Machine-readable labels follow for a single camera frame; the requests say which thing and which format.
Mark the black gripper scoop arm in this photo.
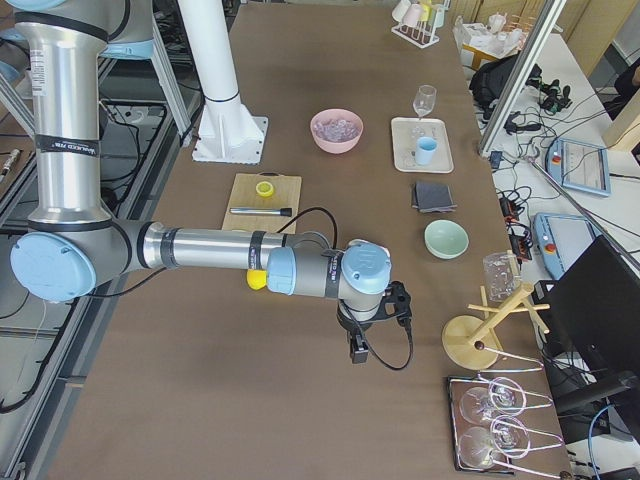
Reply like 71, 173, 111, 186
337, 299, 377, 364

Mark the pink bowl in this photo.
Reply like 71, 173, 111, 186
310, 108, 364, 154

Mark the wooden cup tree stand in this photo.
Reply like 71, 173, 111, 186
441, 283, 550, 372

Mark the light blue cup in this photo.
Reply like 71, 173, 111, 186
415, 136, 438, 166

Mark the pile of clear ice cubes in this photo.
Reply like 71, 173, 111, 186
313, 118, 361, 143

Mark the yellow lemon lower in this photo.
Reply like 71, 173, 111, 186
246, 269, 267, 290

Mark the black glass holder tray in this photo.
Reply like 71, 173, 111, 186
445, 372, 571, 475

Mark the green bowl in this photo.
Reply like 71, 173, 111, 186
424, 219, 469, 260

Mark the steel muddler black tip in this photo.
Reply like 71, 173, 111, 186
228, 207, 293, 218

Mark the grey folded cloth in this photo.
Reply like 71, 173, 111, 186
411, 181, 457, 213

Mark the wooden cutting board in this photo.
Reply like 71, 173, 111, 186
222, 173, 302, 232

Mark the half lemon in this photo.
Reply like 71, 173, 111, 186
255, 181, 275, 198

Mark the cream serving tray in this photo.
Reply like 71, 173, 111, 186
391, 117, 454, 174

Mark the blue teach pendant near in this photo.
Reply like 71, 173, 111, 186
533, 212, 602, 280

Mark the blue teach pendant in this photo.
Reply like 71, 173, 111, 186
533, 212, 602, 280
545, 137, 611, 197

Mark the black monitor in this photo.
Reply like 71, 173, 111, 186
533, 236, 639, 422

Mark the clear wine glass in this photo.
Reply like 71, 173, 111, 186
413, 85, 437, 119

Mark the blue teach pendant far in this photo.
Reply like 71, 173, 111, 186
545, 137, 611, 197

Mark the black bag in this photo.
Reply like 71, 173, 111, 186
469, 54, 519, 123

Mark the white rack with cups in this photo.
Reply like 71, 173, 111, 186
391, 0, 450, 49

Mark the wrist camera mount scoop arm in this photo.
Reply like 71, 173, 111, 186
370, 281, 412, 332

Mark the aluminium frame post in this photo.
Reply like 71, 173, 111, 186
478, 0, 566, 158

